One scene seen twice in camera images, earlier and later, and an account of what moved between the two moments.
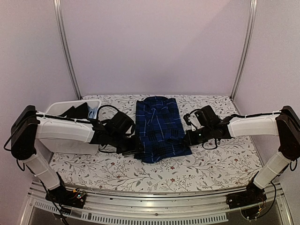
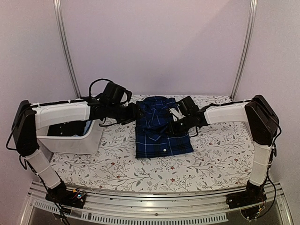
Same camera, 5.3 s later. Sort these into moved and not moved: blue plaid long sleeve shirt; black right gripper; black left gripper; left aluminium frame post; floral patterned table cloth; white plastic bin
Moved: black left gripper; black right gripper
Not moved: white plastic bin; blue plaid long sleeve shirt; left aluminium frame post; floral patterned table cloth
